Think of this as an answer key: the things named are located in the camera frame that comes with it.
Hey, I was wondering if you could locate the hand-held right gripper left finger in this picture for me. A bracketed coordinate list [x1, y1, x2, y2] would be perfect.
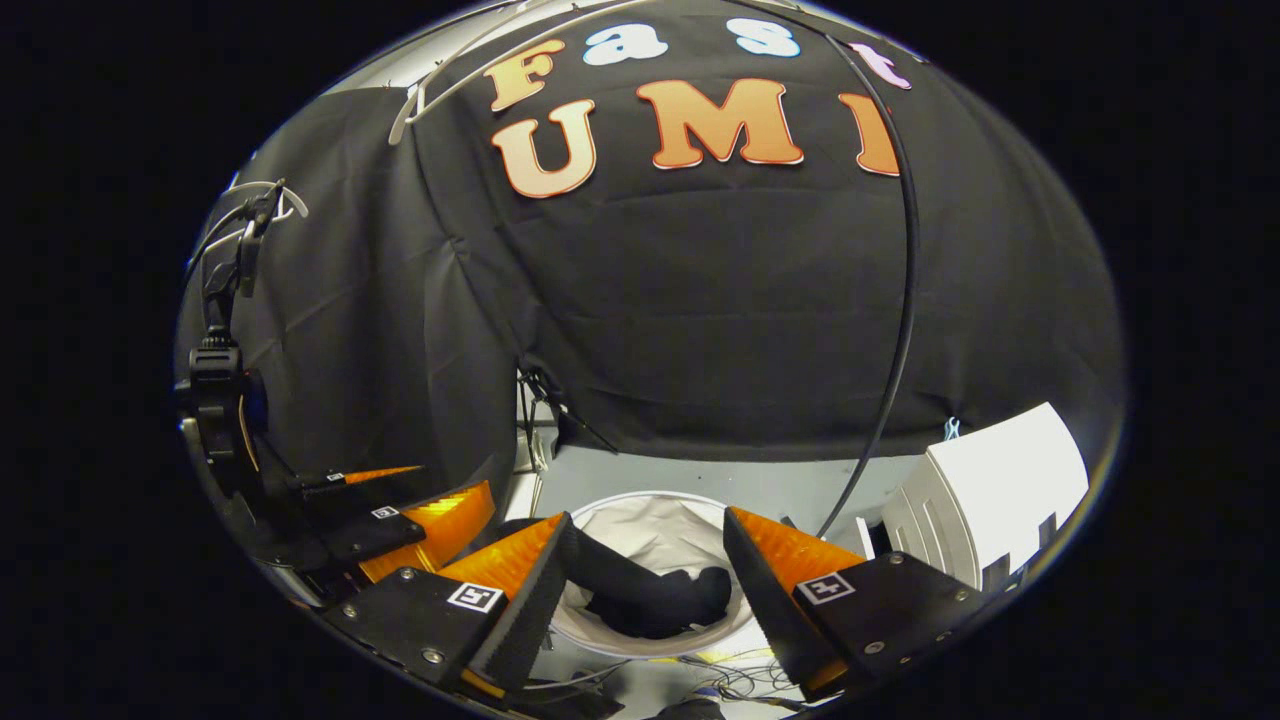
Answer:
[322, 512, 576, 701]

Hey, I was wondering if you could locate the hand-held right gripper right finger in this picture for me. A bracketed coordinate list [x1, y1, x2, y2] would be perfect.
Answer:
[722, 506, 996, 701]

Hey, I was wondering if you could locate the black jacket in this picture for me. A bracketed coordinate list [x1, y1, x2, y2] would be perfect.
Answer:
[500, 518, 733, 641]

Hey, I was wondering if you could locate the white laundry hamper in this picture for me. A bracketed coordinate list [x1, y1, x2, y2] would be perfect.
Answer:
[545, 490, 761, 661]

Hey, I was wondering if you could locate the white clothes hanger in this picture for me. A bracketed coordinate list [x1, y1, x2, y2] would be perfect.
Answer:
[185, 178, 311, 266]

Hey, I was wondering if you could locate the black tripod stand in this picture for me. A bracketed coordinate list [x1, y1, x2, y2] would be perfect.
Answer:
[515, 365, 619, 501]

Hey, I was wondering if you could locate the white slotted box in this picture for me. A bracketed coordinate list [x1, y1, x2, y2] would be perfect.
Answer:
[880, 402, 1091, 591]

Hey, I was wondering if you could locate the black backdrop cloth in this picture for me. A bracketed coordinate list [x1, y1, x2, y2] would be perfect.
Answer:
[175, 5, 1126, 501]

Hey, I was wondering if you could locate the tangle of floor cables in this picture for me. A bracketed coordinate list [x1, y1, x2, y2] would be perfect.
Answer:
[520, 648, 813, 713]

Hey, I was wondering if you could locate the black clothes rail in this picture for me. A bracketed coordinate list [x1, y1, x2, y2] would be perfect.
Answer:
[725, 0, 921, 541]

